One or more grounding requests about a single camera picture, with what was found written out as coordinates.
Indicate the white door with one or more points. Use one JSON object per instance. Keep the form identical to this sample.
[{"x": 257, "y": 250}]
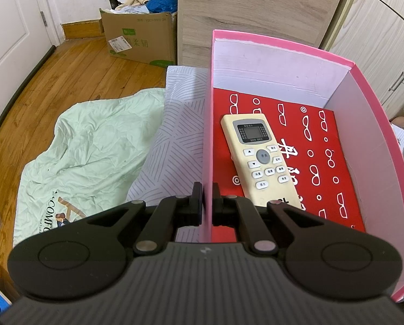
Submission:
[{"x": 9, "y": 23}]

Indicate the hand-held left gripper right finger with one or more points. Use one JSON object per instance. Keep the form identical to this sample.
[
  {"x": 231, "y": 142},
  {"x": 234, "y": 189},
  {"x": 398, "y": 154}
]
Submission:
[{"x": 217, "y": 204}]

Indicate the pink cardboard box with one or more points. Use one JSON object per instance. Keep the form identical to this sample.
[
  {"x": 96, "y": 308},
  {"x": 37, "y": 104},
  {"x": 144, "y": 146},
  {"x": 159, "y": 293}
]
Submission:
[{"x": 276, "y": 67}]

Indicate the mint green blanket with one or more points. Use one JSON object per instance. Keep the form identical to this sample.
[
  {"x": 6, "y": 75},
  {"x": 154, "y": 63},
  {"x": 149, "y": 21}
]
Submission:
[{"x": 87, "y": 149}]

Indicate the blue plastic bag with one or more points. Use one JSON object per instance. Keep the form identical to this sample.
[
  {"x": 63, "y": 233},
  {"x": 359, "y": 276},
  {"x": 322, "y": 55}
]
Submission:
[{"x": 163, "y": 0}]

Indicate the cream remote control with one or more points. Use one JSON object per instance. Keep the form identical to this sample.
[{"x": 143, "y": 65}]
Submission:
[{"x": 252, "y": 142}]

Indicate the red printed flat box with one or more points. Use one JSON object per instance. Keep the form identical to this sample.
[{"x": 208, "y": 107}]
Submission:
[{"x": 337, "y": 162}]

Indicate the light wooden board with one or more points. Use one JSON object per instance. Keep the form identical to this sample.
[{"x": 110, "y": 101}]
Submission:
[{"x": 256, "y": 3}]

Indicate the metal door hinge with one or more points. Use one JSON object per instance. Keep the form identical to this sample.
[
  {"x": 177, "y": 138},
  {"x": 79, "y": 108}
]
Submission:
[{"x": 44, "y": 18}]

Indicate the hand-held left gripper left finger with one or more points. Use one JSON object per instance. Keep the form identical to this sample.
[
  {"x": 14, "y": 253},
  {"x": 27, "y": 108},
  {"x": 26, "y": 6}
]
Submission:
[{"x": 196, "y": 204}]

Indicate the white wardrobe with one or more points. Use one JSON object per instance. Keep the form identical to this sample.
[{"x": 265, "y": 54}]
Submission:
[{"x": 381, "y": 27}]

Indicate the black door draft strip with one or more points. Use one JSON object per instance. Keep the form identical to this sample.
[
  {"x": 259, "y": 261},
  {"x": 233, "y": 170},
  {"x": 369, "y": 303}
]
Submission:
[{"x": 26, "y": 81}]

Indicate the grey line-patterned pillow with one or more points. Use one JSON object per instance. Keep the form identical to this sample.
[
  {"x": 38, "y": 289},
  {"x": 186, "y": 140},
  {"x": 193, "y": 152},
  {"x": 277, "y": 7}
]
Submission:
[{"x": 178, "y": 115}]

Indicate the brown cardboard box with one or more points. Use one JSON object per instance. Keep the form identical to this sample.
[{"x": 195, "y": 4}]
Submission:
[{"x": 141, "y": 37}]

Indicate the wooden baseboard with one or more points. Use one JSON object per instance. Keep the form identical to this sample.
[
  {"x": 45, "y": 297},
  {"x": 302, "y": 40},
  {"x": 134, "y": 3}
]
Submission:
[{"x": 81, "y": 29}]

